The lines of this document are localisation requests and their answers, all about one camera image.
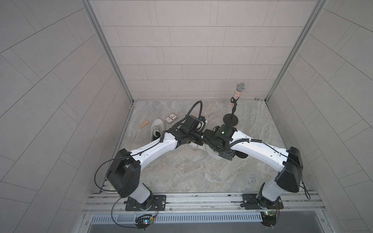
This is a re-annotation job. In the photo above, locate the white perforated cable duct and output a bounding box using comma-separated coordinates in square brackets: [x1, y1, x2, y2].
[91, 212, 263, 224]

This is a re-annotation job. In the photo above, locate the black insole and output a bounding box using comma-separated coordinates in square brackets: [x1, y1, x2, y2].
[235, 150, 248, 159]

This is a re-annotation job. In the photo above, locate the small wooden block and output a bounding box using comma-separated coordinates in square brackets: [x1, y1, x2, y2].
[139, 120, 150, 129]

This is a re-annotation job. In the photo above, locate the right green circuit board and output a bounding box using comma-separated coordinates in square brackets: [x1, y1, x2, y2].
[260, 211, 277, 228]

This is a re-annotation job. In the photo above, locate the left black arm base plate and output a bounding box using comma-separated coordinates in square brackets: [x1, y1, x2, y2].
[125, 194, 167, 211]

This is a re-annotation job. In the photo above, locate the white sneaker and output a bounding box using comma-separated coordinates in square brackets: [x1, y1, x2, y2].
[189, 143, 222, 160]
[150, 118, 165, 141]

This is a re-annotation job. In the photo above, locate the microphone on black stand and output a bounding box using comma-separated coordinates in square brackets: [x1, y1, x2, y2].
[223, 83, 245, 126]

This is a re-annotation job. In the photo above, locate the green circuit board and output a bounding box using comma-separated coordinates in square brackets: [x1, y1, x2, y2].
[260, 211, 277, 228]
[135, 214, 154, 230]

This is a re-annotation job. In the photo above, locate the playing card box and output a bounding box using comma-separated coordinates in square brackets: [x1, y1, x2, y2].
[165, 113, 178, 124]

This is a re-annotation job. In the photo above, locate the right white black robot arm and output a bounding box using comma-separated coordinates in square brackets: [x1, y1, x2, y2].
[201, 124, 303, 209]

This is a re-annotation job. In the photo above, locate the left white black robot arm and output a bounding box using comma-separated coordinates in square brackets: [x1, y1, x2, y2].
[103, 115, 206, 210]

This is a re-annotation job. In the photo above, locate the aluminium mounting rail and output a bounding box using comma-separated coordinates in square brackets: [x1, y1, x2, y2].
[83, 191, 326, 215]

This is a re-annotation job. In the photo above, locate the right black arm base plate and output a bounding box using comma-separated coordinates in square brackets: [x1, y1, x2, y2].
[240, 194, 284, 210]

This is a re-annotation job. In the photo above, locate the left green circuit board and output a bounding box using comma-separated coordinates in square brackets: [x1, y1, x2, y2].
[135, 214, 154, 230]

